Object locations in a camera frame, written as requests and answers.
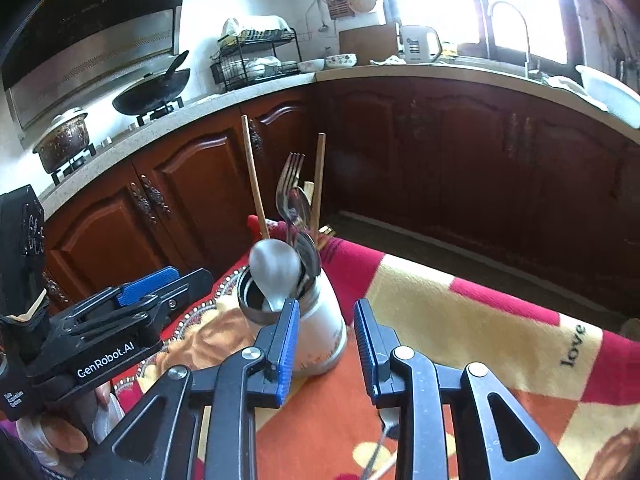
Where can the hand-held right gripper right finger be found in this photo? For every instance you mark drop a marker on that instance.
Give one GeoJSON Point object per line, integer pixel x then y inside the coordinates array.
{"type": "Point", "coordinates": [367, 360]}

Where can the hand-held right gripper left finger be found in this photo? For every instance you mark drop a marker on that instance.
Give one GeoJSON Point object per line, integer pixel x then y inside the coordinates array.
{"type": "Point", "coordinates": [287, 355]}

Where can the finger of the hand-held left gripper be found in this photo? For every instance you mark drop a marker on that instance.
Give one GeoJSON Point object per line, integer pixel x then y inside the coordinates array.
{"type": "Point", "coordinates": [147, 285]}
{"type": "Point", "coordinates": [192, 282]}

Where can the white jar with metal rim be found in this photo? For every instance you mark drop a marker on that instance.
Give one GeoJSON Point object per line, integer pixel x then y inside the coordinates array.
{"type": "Point", "coordinates": [315, 330]}

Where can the large metal spoon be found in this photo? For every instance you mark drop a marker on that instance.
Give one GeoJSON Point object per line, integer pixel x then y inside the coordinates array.
{"type": "Point", "coordinates": [275, 270]}

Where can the metal fork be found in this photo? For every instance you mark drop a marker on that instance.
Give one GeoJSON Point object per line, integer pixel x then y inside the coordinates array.
{"type": "Point", "coordinates": [290, 180]}

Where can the dark brown wooden chopstick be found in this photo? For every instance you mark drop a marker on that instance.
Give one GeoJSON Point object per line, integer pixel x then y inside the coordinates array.
{"type": "Point", "coordinates": [318, 180]}

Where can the person's left hand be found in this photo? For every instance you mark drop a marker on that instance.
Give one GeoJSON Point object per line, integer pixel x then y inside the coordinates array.
{"type": "Point", "coordinates": [35, 440]}

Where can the red and cream printed blanket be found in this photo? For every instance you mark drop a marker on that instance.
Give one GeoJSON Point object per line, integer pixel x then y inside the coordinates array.
{"type": "Point", "coordinates": [450, 325]}

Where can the light brown wooden chopstick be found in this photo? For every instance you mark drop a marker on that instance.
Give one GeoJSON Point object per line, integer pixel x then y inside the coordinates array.
{"type": "Point", "coordinates": [252, 175]}

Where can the small metal spoon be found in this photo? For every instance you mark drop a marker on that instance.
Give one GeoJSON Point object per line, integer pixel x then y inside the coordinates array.
{"type": "Point", "coordinates": [301, 205]}

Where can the gas stove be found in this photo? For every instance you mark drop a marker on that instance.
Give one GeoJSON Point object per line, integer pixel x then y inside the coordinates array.
{"type": "Point", "coordinates": [120, 127]}

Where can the brown clay pot with lid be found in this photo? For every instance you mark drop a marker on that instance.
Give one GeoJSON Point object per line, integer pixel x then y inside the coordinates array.
{"type": "Point", "coordinates": [62, 142]}

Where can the speckled kitchen countertop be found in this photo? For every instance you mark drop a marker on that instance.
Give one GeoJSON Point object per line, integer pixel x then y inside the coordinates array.
{"type": "Point", "coordinates": [210, 102]}

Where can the black wok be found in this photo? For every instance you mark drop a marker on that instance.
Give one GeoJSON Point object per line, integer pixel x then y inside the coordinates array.
{"type": "Point", "coordinates": [150, 92]}

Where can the dark wooden kitchen cabinets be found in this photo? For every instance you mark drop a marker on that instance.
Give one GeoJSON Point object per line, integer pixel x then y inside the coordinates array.
{"type": "Point", "coordinates": [450, 160]}

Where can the patterned ceramic bowl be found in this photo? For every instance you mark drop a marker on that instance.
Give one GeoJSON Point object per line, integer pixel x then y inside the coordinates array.
{"type": "Point", "coordinates": [311, 65]}
{"type": "Point", "coordinates": [341, 60]}

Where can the black and steel range hood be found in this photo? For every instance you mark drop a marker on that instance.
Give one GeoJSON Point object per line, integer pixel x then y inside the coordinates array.
{"type": "Point", "coordinates": [90, 35]}

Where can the brown wooden cutting board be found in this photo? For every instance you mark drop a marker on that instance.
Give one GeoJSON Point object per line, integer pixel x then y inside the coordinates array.
{"type": "Point", "coordinates": [367, 42]}

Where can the white electric kettle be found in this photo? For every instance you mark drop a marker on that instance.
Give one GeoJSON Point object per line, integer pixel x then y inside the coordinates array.
{"type": "Point", "coordinates": [420, 44]}

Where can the white dish cloth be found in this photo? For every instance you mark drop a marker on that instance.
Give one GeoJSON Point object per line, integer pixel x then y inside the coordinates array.
{"type": "Point", "coordinates": [562, 82]}

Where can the white plastic basin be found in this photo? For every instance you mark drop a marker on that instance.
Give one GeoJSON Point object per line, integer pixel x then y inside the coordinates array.
{"type": "Point", "coordinates": [610, 95]}

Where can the kitchen window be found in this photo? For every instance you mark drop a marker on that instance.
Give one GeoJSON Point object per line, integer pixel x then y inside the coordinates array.
{"type": "Point", "coordinates": [450, 0]}

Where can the steel kitchen faucet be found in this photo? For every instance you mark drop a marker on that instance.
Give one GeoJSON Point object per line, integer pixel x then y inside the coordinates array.
{"type": "Point", "coordinates": [525, 25]}

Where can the wall chopstick holder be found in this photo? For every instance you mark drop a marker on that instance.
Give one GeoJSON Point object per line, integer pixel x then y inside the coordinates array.
{"type": "Point", "coordinates": [337, 2]}

